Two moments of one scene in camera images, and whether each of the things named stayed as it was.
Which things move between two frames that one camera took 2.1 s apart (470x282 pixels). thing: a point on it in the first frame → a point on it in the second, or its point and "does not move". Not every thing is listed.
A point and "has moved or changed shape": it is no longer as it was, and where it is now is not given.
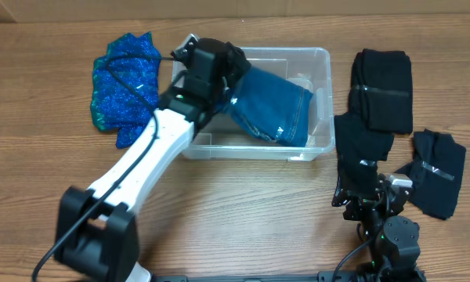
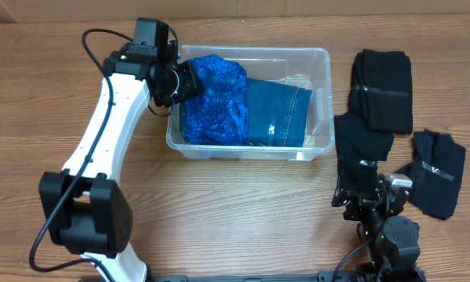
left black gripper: (236, 63) → (193, 84)
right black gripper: (358, 204) does not move
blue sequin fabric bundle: (124, 88) has moved or changed shape
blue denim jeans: (270, 106) has moved or changed shape
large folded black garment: (381, 89) does not move
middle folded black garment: (359, 150) does not move
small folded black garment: (435, 171) does not move
